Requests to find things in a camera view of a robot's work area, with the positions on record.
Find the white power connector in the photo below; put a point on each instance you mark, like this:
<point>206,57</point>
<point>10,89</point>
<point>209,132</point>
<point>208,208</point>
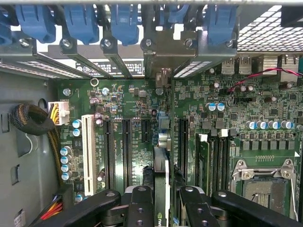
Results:
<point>62,113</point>

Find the metal slot cover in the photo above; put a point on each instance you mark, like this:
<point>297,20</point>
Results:
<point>16,50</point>
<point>217,50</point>

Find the black RAM slot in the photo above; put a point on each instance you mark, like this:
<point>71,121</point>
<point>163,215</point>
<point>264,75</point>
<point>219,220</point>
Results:
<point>223,160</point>
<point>214,160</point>

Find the open grey PC case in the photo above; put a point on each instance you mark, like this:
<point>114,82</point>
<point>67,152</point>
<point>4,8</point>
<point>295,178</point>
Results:
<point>28,165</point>

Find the white expansion slot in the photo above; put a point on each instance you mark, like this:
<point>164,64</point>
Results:
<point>88,153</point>

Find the silver rear port block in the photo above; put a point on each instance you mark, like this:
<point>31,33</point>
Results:
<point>236,66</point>
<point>290,61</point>
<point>270,65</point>

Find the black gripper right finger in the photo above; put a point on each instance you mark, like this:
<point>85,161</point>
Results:
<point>236,208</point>

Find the short black expansion slot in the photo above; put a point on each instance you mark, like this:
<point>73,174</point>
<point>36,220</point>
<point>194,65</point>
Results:
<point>145,131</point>

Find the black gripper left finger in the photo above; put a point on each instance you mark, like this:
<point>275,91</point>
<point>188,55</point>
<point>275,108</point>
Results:
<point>139,208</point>

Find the blue slot clip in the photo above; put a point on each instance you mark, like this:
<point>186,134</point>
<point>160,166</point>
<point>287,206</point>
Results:
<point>81,26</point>
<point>221,23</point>
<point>124,26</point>
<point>35,23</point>
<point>175,13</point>
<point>4,30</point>

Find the green motherboard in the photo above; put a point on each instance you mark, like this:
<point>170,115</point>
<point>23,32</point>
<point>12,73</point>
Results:
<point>260,111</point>

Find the CPU socket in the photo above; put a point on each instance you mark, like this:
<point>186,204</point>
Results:
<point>260,189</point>

